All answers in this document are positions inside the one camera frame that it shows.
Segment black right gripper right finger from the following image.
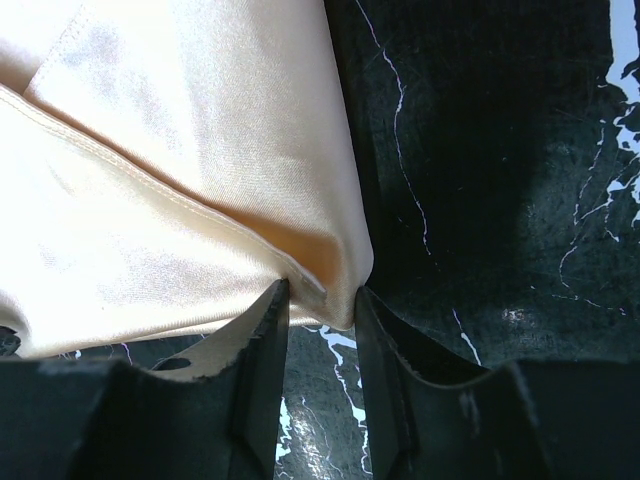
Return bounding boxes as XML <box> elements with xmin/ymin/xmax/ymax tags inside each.
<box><xmin>355</xmin><ymin>287</ymin><xmax>505</xmax><ymax>479</ymax></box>

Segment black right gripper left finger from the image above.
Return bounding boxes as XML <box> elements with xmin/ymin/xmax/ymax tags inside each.
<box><xmin>125</xmin><ymin>280</ymin><xmax>289</xmax><ymax>479</ymax></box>

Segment peach satin napkin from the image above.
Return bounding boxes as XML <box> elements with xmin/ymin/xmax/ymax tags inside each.
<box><xmin>1</xmin><ymin>1</ymin><xmax>374</xmax><ymax>359</ymax></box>

